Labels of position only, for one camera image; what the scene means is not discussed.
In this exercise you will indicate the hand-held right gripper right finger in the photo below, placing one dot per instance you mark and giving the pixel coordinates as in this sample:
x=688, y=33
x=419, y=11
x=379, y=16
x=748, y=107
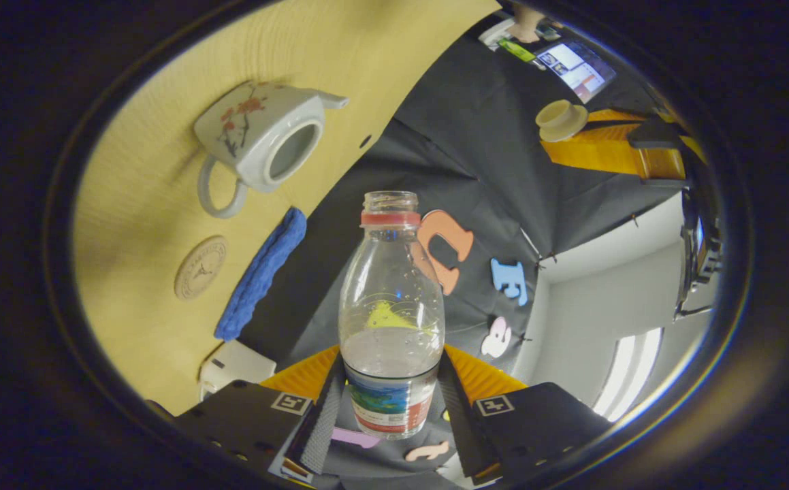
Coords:
x=465, y=429

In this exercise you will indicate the round brown coaster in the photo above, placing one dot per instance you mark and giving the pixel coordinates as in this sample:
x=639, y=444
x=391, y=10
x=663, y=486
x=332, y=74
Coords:
x=201, y=268

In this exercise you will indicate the ceiling light panel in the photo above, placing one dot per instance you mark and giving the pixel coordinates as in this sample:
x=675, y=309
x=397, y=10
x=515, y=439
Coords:
x=629, y=371

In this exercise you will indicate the computer monitor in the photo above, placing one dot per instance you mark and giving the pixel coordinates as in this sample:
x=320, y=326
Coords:
x=578, y=68

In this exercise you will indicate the blue towel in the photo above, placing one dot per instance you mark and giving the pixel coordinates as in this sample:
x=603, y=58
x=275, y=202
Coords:
x=261, y=272

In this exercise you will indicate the white toaster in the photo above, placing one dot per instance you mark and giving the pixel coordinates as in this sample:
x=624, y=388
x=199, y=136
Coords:
x=237, y=364

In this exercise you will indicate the clear plastic water bottle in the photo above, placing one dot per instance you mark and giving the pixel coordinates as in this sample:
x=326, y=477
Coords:
x=391, y=313

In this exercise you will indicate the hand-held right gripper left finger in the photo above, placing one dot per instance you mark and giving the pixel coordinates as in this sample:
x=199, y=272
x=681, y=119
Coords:
x=319, y=422

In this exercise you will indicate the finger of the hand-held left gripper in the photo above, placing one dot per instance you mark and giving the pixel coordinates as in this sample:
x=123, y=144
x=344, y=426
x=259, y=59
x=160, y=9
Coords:
x=653, y=134
x=605, y=153

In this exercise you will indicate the white floral teacup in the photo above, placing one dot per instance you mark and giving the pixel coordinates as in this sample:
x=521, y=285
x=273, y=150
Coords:
x=244, y=133

